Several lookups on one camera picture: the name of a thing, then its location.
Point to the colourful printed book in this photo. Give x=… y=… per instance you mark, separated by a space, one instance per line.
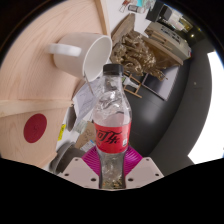
x=136 y=5

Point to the light wooden drawing board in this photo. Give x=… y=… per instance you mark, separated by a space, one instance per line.
x=26 y=83

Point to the clear red-label drink bottle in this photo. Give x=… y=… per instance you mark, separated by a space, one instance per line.
x=111 y=136

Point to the white bottle with green label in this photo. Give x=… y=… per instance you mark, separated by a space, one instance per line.
x=130 y=82

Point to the black box stack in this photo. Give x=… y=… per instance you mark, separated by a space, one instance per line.
x=159 y=11

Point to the yellow tag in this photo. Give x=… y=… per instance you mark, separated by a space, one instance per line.
x=61 y=132

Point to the black wall screen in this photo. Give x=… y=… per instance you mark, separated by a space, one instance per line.
x=163 y=83

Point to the wooden easel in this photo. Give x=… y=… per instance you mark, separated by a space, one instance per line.
x=133 y=90

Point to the golden relief sculpture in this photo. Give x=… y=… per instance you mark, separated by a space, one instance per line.
x=140 y=53

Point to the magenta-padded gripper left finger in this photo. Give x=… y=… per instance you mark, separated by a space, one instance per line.
x=83 y=171

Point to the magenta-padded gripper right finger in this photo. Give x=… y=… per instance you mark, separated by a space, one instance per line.
x=141 y=170

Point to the grey plant saucer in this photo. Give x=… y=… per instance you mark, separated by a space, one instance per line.
x=58 y=156

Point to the white ceramic mug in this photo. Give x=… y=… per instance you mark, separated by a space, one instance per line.
x=75 y=56

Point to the brown cardboard box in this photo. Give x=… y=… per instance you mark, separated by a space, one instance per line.
x=86 y=135

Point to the open newspaper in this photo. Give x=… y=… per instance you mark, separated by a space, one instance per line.
x=83 y=101

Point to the flat round red coaster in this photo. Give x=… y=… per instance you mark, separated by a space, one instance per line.
x=35 y=128

